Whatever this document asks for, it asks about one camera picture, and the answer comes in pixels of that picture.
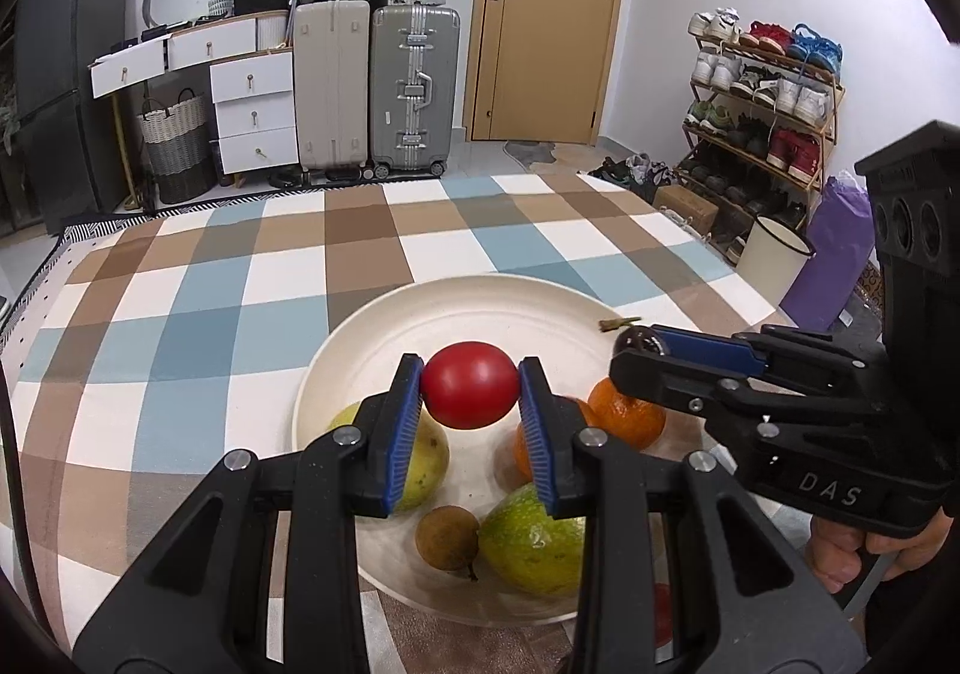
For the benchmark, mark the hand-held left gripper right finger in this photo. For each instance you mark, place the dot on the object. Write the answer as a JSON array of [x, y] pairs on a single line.
[[540, 441]]

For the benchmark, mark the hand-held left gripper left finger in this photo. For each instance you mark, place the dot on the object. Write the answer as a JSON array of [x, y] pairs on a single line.
[[397, 441]]

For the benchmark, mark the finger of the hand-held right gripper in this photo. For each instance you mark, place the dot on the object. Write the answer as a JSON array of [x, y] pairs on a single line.
[[660, 382], [705, 349]]

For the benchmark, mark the orange mandarin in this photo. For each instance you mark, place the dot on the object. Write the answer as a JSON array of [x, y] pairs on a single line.
[[626, 415], [523, 453]]

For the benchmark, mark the dark red cherry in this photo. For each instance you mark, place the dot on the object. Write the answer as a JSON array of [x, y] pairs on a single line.
[[641, 343]]

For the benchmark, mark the red tomato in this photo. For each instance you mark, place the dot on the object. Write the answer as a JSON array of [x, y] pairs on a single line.
[[469, 385]]

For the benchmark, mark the cream round plate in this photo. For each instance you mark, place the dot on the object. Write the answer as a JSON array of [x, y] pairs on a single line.
[[465, 314]]

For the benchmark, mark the person's right hand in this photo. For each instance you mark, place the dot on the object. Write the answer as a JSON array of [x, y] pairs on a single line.
[[832, 554]]

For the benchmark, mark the small yellow-green round fruit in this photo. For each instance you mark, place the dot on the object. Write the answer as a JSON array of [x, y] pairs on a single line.
[[427, 456]]

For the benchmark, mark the white bucket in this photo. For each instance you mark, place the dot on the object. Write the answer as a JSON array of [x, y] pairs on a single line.
[[772, 262]]

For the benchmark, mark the cardboard box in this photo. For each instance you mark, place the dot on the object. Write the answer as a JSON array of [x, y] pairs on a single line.
[[686, 208]]

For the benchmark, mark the purple bag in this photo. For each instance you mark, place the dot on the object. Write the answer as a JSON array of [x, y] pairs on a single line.
[[832, 254]]

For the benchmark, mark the shoes on floor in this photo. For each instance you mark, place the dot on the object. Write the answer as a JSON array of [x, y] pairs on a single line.
[[630, 170]]

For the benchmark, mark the checkered tablecloth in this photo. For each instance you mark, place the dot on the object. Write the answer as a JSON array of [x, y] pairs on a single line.
[[187, 314]]

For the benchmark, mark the wooden shoe rack with shoes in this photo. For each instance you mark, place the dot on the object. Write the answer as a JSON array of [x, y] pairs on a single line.
[[757, 104]]

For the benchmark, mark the grey doormat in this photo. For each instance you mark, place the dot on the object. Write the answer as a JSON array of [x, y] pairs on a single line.
[[529, 153]]

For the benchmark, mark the silver suitcase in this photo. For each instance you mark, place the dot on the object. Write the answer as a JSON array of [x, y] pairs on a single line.
[[412, 89]]

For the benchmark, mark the beige suitcase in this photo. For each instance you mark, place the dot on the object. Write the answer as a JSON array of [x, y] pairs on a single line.
[[330, 89]]

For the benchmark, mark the wooden door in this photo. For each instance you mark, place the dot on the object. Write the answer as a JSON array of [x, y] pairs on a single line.
[[547, 22]]

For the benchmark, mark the woven laundry basket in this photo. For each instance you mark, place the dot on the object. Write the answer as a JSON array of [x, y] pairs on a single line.
[[176, 149]]

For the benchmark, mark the white drawer desk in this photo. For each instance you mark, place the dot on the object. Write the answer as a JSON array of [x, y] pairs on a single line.
[[247, 82]]

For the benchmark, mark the dark grey refrigerator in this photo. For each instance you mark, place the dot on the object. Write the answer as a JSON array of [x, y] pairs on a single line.
[[67, 82]]

